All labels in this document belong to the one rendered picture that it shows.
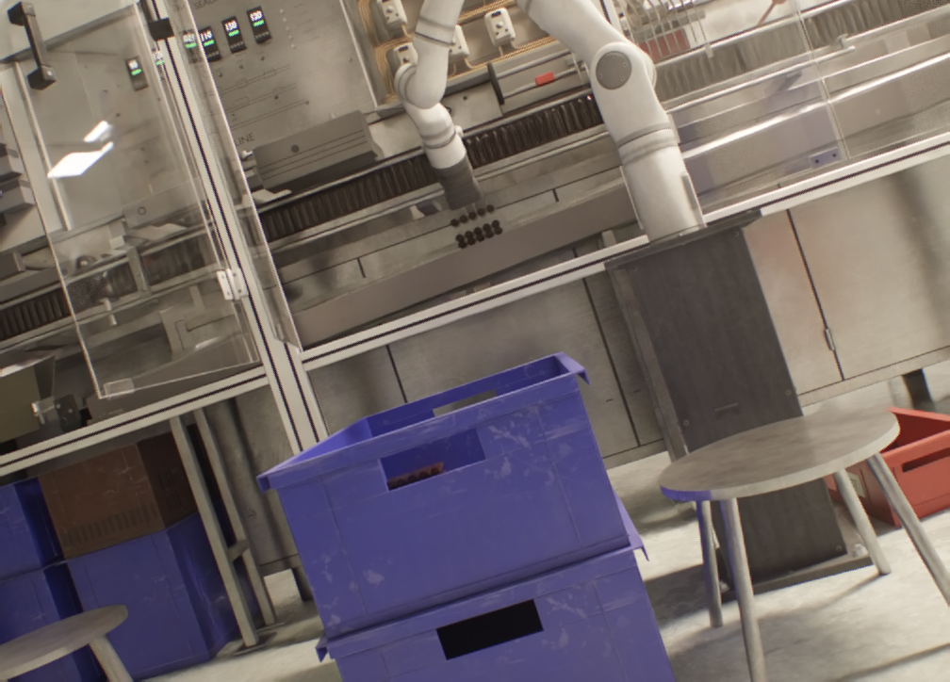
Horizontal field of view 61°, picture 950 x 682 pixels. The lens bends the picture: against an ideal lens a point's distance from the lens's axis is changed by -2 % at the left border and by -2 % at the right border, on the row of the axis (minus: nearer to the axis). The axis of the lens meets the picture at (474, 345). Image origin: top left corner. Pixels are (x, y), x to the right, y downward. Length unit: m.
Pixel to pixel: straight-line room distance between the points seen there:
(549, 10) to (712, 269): 0.51
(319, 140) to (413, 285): 0.43
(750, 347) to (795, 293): 0.80
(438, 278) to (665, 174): 0.63
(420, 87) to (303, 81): 0.90
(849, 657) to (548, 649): 0.36
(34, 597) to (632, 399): 1.49
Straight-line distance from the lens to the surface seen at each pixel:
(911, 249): 2.20
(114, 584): 2.13
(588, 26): 1.48
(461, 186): 1.74
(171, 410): 1.89
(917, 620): 1.18
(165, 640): 2.11
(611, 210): 1.79
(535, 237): 1.77
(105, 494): 2.08
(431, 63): 1.60
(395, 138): 2.28
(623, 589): 1.00
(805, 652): 1.16
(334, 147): 1.98
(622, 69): 1.38
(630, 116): 1.37
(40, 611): 2.24
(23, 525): 2.20
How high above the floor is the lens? 0.50
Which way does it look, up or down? level
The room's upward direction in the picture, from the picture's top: 19 degrees counter-clockwise
